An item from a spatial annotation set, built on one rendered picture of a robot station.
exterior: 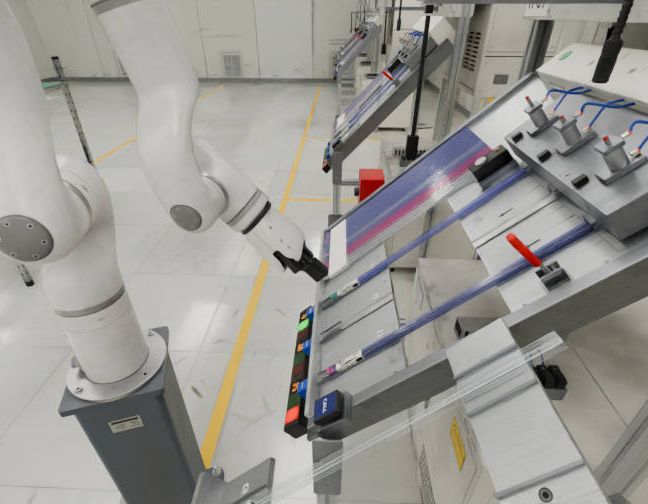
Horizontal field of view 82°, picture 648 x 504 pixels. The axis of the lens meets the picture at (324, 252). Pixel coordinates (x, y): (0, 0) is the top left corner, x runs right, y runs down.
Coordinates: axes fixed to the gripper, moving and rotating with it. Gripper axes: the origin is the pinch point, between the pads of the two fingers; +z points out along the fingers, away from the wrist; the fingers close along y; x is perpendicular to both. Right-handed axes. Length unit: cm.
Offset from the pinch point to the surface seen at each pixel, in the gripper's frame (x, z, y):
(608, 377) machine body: 28, 67, -1
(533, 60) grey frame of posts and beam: 60, 14, -49
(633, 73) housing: 58, 9, -5
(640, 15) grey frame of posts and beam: 63, 4, -9
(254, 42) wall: -140, -120, -860
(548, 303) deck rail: 29.5, 14.4, 20.6
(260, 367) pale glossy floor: -84, 45, -52
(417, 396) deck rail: 6.1, 18.2, 21.0
